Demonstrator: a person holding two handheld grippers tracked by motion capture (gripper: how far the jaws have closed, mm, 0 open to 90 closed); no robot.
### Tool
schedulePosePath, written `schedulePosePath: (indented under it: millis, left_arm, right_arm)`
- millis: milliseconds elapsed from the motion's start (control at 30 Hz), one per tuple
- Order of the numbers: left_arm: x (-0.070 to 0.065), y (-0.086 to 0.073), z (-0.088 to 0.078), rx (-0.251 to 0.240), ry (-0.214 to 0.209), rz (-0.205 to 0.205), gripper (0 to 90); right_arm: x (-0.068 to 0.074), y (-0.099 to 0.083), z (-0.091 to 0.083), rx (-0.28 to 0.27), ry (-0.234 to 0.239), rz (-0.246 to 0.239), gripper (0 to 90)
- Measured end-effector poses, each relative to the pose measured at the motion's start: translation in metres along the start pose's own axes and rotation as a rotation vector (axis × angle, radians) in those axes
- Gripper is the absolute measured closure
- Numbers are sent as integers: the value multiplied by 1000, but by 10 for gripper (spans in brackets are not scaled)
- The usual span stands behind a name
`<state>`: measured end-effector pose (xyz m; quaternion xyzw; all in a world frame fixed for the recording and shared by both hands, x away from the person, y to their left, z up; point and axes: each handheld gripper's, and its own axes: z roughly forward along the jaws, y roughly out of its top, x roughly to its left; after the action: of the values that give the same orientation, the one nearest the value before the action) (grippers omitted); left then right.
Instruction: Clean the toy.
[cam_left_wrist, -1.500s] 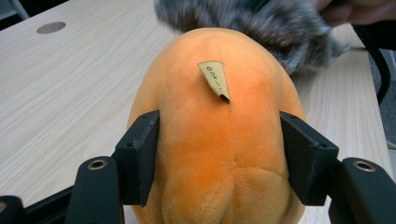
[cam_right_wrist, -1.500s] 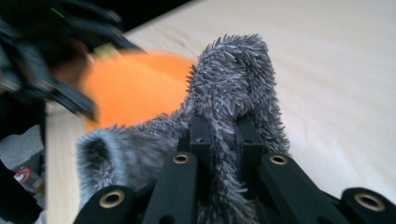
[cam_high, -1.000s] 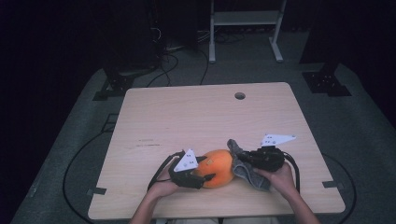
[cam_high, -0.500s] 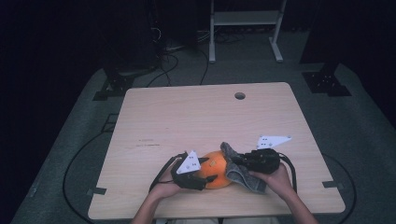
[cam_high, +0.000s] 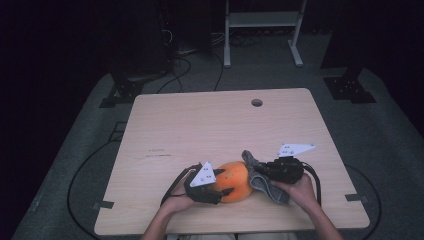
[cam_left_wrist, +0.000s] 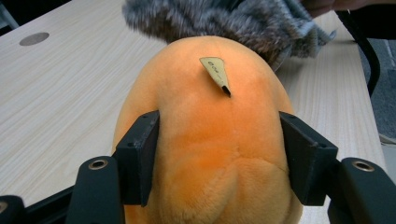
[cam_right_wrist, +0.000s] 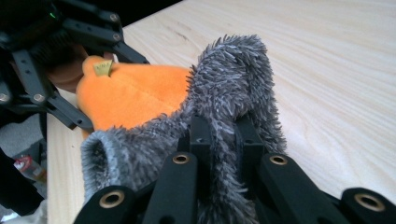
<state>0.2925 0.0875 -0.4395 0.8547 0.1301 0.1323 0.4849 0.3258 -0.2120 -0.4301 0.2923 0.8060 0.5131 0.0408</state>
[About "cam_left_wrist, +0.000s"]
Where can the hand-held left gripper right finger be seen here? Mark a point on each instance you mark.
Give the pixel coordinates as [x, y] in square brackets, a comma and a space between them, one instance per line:
[308, 161]

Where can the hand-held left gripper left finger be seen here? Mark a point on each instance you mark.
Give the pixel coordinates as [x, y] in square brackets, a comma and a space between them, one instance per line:
[137, 158]

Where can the orange plush toy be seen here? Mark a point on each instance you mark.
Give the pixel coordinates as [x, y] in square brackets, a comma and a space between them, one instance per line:
[211, 140]

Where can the grey fluffy towel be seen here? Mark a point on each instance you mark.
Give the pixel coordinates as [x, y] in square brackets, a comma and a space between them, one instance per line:
[218, 21]

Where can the grey floor mat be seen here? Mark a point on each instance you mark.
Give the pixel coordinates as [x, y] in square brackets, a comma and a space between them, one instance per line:
[387, 93]

